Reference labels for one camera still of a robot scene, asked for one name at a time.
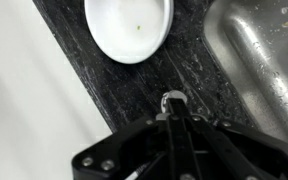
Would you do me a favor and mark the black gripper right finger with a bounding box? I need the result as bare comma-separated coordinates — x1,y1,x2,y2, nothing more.
177,97,288,180

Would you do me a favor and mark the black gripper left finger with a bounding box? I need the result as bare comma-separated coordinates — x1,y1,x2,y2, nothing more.
71,97,182,180

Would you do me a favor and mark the stainless steel sink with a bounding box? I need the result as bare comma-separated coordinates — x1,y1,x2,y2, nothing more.
202,0,288,145

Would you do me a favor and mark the white plate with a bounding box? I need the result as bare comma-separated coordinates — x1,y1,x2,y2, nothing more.
83,0,175,65

